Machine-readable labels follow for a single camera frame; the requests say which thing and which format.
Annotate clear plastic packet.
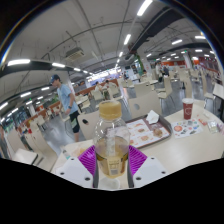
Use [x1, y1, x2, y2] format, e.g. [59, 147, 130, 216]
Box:
[206, 119, 219, 134]

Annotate ceiling air conditioner unit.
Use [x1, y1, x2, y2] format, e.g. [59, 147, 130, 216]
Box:
[64, 46, 86, 62]

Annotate person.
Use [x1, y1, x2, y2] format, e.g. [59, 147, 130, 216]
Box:
[49, 74, 82, 143]
[103, 79, 116, 98]
[154, 63, 170, 79]
[94, 81, 103, 94]

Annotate crumpled white napkin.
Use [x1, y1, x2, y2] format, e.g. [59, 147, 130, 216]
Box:
[145, 109, 160, 125]

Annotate beige chair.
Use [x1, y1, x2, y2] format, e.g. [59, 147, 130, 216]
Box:
[128, 90, 163, 119]
[77, 110, 101, 141]

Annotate red paper cup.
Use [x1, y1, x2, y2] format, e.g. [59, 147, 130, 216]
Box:
[181, 97, 195, 121]

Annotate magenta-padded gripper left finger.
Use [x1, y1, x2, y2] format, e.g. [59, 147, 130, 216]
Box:
[55, 144, 100, 189]

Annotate group of beige chairs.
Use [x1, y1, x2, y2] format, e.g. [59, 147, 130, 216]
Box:
[4, 66, 224, 168]

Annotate colourful printed flyer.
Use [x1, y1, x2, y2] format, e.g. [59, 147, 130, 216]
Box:
[170, 118, 204, 139]

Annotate printed paper tray liner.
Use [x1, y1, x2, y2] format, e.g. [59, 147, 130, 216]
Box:
[126, 118, 168, 148]

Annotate group of ceiling lights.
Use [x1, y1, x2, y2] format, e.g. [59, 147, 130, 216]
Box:
[0, 0, 224, 111]

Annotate beige black-edged table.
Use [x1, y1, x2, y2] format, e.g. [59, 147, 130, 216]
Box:
[11, 148, 38, 166]
[212, 82, 224, 101]

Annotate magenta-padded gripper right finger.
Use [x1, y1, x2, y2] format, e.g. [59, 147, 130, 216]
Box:
[126, 144, 169, 189]

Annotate small clear teal bottle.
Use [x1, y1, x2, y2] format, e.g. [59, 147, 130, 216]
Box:
[62, 149, 72, 160]

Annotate small red packet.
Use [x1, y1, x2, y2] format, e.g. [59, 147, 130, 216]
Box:
[197, 115, 208, 126]

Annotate clear tea drink bottle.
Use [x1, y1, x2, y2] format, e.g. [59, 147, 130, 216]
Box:
[92, 100, 131, 179]

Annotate brown food tray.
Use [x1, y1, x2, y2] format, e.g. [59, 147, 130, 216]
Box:
[124, 114, 173, 150]

